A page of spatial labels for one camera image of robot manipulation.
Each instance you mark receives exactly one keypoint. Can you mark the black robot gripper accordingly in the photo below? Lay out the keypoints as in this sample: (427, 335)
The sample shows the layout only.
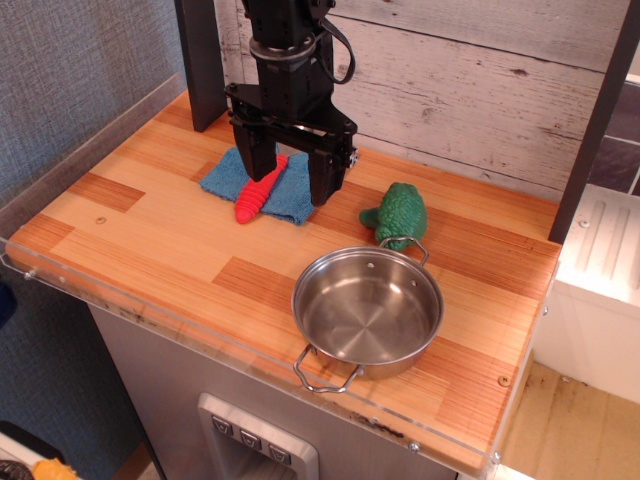
(292, 104)

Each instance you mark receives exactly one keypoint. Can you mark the green toy broccoli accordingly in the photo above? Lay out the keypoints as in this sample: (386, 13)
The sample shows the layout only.
(401, 213)

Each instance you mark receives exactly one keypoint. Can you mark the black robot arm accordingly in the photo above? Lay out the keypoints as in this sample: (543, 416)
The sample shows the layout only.
(283, 25)

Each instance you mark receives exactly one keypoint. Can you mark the blue folded cloth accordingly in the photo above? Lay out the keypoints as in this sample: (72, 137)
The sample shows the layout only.
(290, 198)

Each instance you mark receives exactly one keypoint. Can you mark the clear acrylic edge guard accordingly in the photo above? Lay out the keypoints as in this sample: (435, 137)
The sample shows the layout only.
(451, 407)

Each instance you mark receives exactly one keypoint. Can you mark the grey toy fridge cabinet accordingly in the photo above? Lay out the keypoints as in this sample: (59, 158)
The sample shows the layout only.
(165, 379)

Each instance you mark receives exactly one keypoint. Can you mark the silver dispenser panel with buttons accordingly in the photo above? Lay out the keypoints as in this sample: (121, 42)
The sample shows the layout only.
(244, 446)

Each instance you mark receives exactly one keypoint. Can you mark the yellow object at bottom left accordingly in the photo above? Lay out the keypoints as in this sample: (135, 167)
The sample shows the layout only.
(51, 469)

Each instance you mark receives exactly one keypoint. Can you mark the red-handled metal spoon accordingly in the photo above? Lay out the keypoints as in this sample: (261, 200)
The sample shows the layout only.
(254, 195)

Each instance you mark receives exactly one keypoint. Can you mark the dark left shelf post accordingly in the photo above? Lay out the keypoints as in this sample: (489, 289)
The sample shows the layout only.
(202, 58)

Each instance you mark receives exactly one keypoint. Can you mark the dark shelf post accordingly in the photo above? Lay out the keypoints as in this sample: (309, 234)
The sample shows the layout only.
(604, 107)
(202, 58)

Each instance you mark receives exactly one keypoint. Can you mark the silver two-handled pot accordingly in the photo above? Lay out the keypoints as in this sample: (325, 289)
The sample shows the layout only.
(365, 311)

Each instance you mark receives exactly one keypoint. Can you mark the dark right shelf post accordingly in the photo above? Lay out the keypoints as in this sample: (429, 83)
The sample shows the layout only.
(604, 107)

